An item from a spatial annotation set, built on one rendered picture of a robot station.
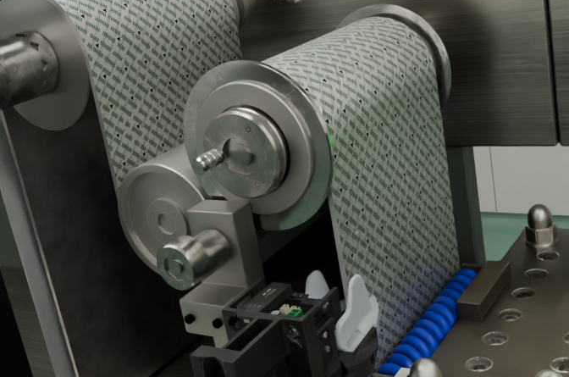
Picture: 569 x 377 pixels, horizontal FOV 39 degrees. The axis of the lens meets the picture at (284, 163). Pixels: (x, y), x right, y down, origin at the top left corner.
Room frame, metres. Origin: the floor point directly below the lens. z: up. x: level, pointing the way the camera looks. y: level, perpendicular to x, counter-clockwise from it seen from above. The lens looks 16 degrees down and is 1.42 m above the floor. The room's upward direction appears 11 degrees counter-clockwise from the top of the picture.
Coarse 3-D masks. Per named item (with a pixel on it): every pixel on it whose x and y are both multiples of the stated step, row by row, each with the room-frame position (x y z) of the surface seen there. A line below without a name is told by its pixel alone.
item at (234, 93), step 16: (208, 96) 0.65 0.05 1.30; (224, 96) 0.64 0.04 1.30; (240, 96) 0.63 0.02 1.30; (256, 96) 0.62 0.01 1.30; (272, 96) 0.61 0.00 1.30; (208, 112) 0.65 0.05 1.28; (272, 112) 0.62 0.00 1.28; (288, 112) 0.61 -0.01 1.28; (288, 128) 0.61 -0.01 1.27; (304, 128) 0.60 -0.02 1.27; (288, 144) 0.61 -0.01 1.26; (304, 144) 0.60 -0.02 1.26; (304, 160) 0.60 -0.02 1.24; (208, 176) 0.66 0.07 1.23; (288, 176) 0.61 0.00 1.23; (304, 176) 0.61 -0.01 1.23; (224, 192) 0.65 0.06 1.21; (272, 192) 0.63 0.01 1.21; (288, 192) 0.62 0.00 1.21; (304, 192) 0.61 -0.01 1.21; (256, 208) 0.64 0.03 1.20; (272, 208) 0.63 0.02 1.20
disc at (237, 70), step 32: (224, 64) 0.64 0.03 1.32; (256, 64) 0.63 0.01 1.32; (192, 96) 0.67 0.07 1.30; (288, 96) 0.61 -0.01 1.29; (192, 128) 0.67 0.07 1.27; (320, 128) 0.60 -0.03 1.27; (192, 160) 0.68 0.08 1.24; (320, 160) 0.60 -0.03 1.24; (320, 192) 0.60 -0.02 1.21; (256, 224) 0.64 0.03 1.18; (288, 224) 0.62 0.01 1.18
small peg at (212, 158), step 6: (210, 150) 0.63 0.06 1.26; (216, 150) 0.63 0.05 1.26; (204, 156) 0.62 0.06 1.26; (210, 156) 0.62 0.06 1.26; (216, 156) 0.62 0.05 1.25; (222, 156) 0.63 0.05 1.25; (192, 162) 0.61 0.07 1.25; (198, 162) 0.61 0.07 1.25; (204, 162) 0.61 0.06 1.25; (210, 162) 0.61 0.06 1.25; (216, 162) 0.62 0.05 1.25; (222, 162) 0.63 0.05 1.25; (198, 168) 0.61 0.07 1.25; (204, 168) 0.61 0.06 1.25; (210, 168) 0.61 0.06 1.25; (198, 174) 0.61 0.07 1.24
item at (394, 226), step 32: (384, 160) 0.69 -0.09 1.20; (416, 160) 0.74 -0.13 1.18; (352, 192) 0.63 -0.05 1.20; (384, 192) 0.68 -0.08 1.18; (416, 192) 0.73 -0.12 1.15; (448, 192) 0.79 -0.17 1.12; (352, 224) 0.63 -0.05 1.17; (384, 224) 0.67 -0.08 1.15; (416, 224) 0.72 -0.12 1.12; (448, 224) 0.79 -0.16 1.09; (352, 256) 0.62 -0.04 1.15; (384, 256) 0.67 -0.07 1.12; (416, 256) 0.72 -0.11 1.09; (448, 256) 0.78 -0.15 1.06; (384, 288) 0.66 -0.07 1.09; (416, 288) 0.71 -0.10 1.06; (384, 320) 0.65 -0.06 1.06; (416, 320) 0.70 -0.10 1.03; (384, 352) 0.64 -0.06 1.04
